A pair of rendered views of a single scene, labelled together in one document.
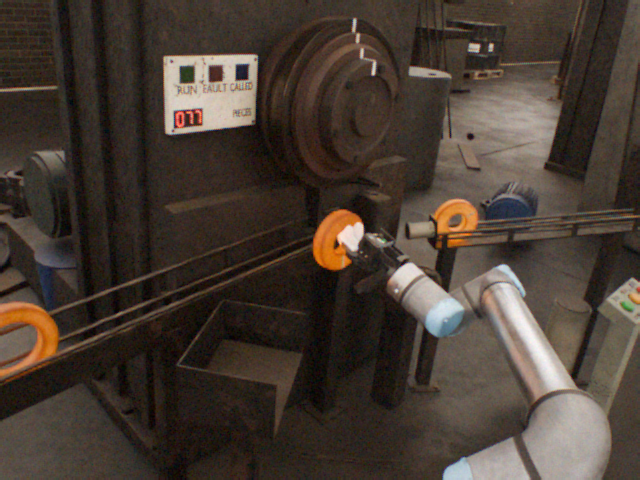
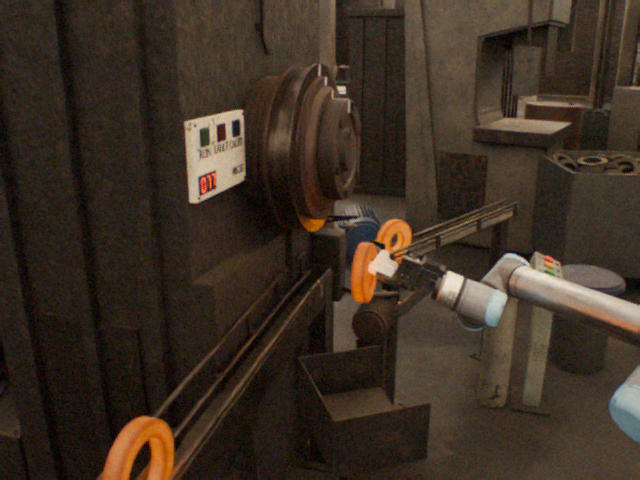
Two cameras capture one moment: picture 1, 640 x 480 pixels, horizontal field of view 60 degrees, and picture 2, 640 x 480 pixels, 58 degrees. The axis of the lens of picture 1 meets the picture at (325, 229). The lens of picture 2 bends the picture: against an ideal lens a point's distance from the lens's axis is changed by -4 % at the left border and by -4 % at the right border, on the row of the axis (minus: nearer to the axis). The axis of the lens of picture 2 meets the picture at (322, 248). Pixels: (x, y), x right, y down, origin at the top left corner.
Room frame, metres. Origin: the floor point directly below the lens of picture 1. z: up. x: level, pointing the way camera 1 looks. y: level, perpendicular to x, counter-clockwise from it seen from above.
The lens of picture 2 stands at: (0.01, 0.70, 1.39)
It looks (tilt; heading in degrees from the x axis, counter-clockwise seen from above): 19 degrees down; 335
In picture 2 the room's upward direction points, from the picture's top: straight up
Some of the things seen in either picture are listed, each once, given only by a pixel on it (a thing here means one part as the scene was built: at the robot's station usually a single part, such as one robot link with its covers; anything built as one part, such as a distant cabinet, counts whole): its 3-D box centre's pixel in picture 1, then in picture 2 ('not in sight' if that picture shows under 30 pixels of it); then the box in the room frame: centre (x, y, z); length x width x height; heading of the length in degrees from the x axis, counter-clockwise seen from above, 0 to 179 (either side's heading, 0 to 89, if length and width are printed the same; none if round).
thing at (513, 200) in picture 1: (513, 209); (359, 232); (3.49, -1.24, 0.17); 0.57 x 0.31 x 0.34; 157
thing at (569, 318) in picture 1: (553, 366); (497, 345); (1.64, -0.86, 0.26); 0.12 x 0.12 x 0.52
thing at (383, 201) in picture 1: (369, 227); (328, 264); (1.75, -0.15, 0.68); 0.11 x 0.08 x 0.24; 47
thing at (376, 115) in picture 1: (363, 113); (341, 149); (1.50, -0.07, 1.11); 0.28 x 0.06 x 0.28; 137
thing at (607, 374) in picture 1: (607, 373); (539, 334); (1.56, -1.00, 0.31); 0.24 x 0.16 x 0.62; 137
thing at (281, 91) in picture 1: (337, 105); (308, 148); (1.57, 0.00, 1.11); 0.47 x 0.06 x 0.47; 137
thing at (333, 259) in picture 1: (339, 240); (364, 272); (1.30, -0.04, 0.82); 0.16 x 0.03 x 0.16; 136
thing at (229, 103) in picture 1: (213, 93); (218, 153); (1.40, 0.31, 1.15); 0.26 x 0.02 x 0.18; 137
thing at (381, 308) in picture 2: (403, 337); (373, 364); (1.72, -0.32, 0.27); 0.22 x 0.13 x 0.53; 137
